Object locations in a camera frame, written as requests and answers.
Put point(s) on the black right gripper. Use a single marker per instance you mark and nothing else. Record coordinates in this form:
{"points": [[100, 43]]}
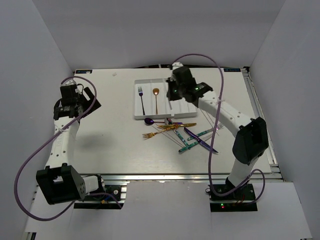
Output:
{"points": [[171, 82]]}

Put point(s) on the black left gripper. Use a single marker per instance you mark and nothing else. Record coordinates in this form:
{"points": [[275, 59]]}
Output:
{"points": [[90, 95]]}

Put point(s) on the gold spoon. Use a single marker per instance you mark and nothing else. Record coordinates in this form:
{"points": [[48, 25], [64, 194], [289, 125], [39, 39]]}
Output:
{"points": [[156, 92]]}

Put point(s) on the green handled silver spoon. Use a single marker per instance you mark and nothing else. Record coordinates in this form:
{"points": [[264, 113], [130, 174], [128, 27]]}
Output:
{"points": [[168, 121]]}

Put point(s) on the gold knife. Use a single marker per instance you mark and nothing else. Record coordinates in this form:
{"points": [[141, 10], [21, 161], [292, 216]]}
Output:
{"points": [[175, 126]]}

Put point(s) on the purple iridescent fork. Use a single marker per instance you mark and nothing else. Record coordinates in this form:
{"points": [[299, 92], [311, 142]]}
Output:
{"points": [[140, 93]]}

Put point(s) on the gold fork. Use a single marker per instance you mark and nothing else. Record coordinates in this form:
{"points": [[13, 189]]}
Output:
{"points": [[153, 134]]}

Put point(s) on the green handled silver knife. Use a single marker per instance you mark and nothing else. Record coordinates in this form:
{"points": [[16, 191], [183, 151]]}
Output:
{"points": [[185, 148]]}

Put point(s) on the green handled silver fork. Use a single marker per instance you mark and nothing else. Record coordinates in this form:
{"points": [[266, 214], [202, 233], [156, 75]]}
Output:
{"points": [[219, 126]]}

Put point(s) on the purple iridescent knife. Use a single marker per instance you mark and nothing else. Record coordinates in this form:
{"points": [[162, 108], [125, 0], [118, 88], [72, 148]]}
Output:
{"points": [[200, 141]]}

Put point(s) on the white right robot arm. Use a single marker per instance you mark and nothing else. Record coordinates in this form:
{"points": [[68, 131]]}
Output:
{"points": [[250, 134]]}

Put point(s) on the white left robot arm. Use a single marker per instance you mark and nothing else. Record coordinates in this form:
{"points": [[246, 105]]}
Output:
{"points": [[59, 181]]}

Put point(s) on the white divided utensil tray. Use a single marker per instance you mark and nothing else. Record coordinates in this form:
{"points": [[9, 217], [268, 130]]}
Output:
{"points": [[166, 109]]}

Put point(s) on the blue left corner label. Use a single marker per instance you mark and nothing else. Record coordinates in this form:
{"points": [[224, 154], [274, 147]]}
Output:
{"points": [[83, 71]]}

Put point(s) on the blue corner label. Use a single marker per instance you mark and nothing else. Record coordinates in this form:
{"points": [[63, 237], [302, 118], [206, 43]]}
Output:
{"points": [[232, 70], [83, 71]]}

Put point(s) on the purple iridescent spoon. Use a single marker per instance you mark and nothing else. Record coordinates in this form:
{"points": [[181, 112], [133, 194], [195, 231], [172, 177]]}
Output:
{"points": [[149, 121]]}

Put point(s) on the blue right corner label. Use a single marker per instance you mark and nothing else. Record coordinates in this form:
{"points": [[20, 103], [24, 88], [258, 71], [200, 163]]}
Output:
{"points": [[232, 70]]}

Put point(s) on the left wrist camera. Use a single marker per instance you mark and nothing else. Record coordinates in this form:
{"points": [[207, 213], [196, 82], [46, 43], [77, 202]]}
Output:
{"points": [[69, 90]]}

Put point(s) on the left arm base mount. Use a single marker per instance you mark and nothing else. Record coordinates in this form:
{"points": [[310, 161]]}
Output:
{"points": [[105, 202]]}

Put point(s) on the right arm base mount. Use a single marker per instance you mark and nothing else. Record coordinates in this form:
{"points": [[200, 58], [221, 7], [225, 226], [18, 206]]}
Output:
{"points": [[238, 201]]}

